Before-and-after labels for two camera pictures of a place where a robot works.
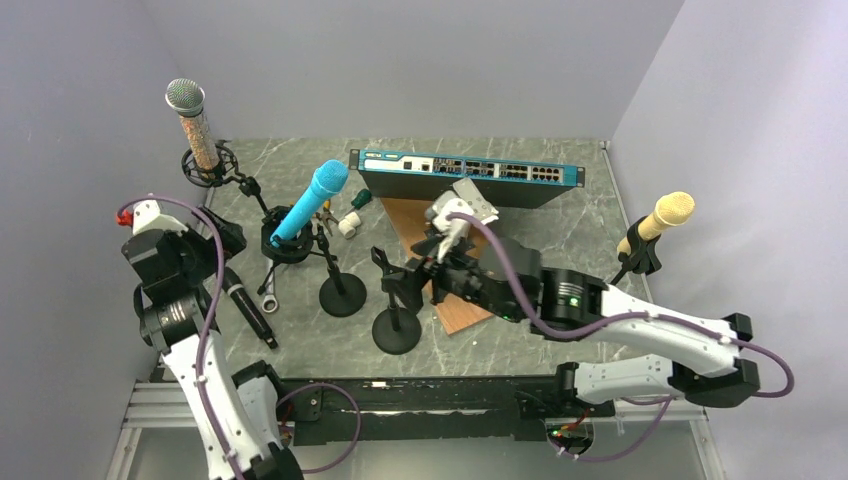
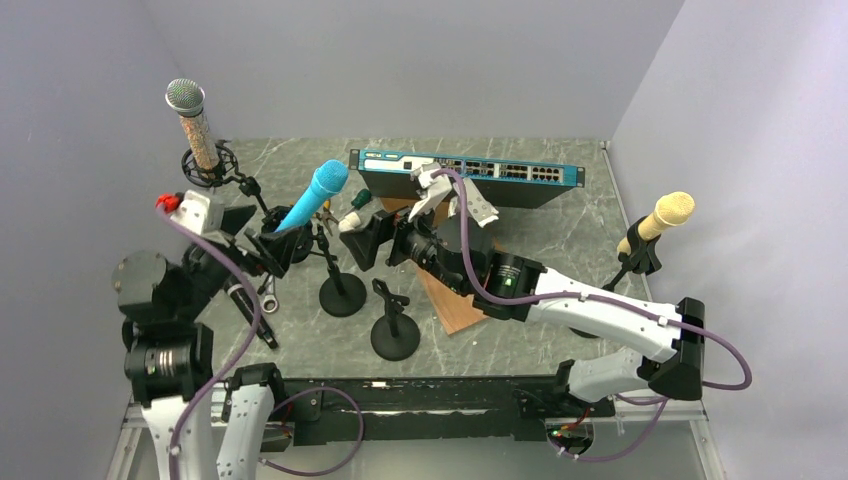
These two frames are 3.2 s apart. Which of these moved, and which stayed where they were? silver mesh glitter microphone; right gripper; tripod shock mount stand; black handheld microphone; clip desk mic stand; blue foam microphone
Moved: right gripper; clip desk mic stand
Stayed: blue foam microphone; silver mesh glitter microphone; black handheld microphone; tripod shock mount stand
